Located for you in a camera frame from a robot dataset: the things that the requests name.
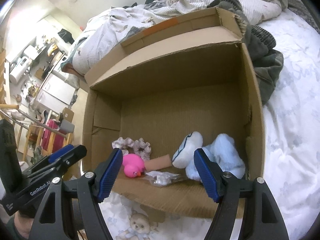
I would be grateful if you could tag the bear print duvet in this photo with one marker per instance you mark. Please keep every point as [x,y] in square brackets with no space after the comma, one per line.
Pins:
[104,31]

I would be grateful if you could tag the person's left hand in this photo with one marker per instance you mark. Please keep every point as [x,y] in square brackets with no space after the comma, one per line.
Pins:
[23,224]

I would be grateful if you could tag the wooden rack with red bag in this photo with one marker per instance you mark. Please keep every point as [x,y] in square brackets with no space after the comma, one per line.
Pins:
[29,136]

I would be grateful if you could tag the mauve fabric scrunchie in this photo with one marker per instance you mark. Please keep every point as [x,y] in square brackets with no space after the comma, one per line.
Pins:
[129,146]

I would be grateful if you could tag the beige foam cylinder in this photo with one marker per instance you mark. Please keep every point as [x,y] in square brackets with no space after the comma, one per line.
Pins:
[158,163]

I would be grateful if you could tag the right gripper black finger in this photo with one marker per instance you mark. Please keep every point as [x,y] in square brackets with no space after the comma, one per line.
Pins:
[70,158]

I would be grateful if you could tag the patterned knit blanket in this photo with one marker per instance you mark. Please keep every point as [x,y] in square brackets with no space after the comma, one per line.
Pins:
[301,10]

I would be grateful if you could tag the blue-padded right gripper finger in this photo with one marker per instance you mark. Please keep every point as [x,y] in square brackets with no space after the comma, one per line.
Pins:
[262,218]
[55,216]

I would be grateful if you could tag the white fluffy sock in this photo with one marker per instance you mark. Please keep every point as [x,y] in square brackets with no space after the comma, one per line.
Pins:
[184,155]

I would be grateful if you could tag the black hanging garment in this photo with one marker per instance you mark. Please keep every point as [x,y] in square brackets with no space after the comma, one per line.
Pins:
[66,36]

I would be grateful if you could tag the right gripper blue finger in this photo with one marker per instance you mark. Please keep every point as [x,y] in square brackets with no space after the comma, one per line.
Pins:
[59,153]

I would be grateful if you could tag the white cabinet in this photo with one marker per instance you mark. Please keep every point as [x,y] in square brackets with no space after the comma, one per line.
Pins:
[55,94]

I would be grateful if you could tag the clear plastic bag with parts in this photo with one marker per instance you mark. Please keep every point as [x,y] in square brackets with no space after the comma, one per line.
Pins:
[158,178]

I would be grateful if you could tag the dark green corduroy garment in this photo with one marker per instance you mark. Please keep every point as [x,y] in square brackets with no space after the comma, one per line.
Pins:
[267,62]

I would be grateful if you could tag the light blue fluffy scrunchie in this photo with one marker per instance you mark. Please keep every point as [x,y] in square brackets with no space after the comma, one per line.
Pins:
[222,151]

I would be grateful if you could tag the white floral bed sheet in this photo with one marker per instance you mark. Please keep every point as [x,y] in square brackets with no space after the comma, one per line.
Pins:
[291,124]

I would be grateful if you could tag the brown cardboard box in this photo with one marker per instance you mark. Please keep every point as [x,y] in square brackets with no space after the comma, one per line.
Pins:
[189,73]

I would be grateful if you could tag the pink rubber duck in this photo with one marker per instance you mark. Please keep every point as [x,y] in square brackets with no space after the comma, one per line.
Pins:
[133,165]

